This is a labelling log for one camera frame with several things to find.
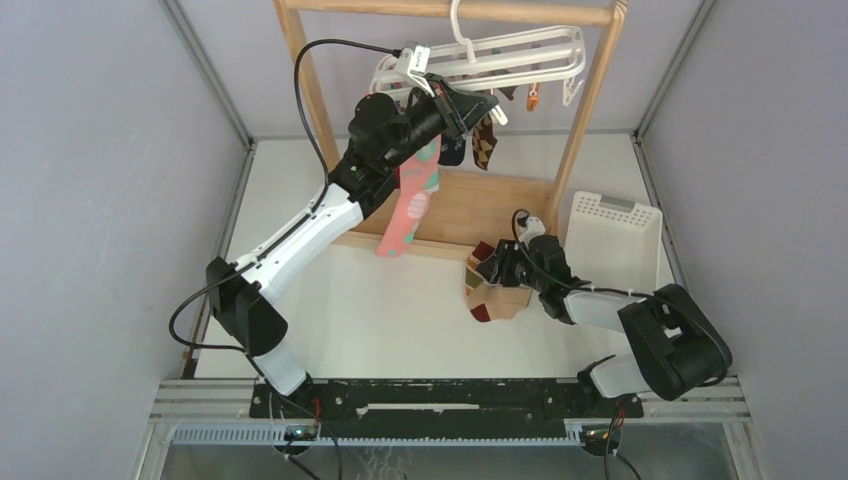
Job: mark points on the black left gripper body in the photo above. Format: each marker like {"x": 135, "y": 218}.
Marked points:
{"x": 447, "y": 107}

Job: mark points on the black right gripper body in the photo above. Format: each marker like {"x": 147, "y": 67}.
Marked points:
{"x": 517, "y": 268}

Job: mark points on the striped maroon orange green sock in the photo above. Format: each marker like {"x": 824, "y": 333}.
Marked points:
{"x": 475, "y": 285}

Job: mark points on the white plastic clip hanger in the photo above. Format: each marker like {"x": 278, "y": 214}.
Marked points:
{"x": 553, "y": 54}

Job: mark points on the orange hanger clip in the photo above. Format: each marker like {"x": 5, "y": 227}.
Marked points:
{"x": 532, "y": 99}

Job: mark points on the white perforated plastic basket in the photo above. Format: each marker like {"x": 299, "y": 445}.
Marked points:
{"x": 614, "y": 243}

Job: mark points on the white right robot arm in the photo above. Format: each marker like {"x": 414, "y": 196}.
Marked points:
{"x": 674, "y": 348}

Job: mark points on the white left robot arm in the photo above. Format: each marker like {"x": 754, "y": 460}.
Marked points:
{"x": 242, "y": 293}

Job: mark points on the wooden hanger rack stand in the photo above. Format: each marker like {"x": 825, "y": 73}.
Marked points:
{"x": 470, "y": 205}

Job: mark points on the brown argyle sock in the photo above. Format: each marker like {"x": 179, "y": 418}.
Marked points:
{"x": 484, "y": 140}

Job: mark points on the dark navy sock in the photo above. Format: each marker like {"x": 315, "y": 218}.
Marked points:
{"x": 452, "y": 151}

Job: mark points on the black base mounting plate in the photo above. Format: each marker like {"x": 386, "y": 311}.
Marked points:
{"x": 446, "y": 409}

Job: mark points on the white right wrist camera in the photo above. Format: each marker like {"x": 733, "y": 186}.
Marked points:
{"x": 529, "y": 227}

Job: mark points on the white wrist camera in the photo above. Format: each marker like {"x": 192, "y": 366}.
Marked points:
{"x": 411, "y": 66}
{"x": 529, "y": 227}

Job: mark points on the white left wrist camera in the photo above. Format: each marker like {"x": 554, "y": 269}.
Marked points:
{"x": 411, "y": 66}

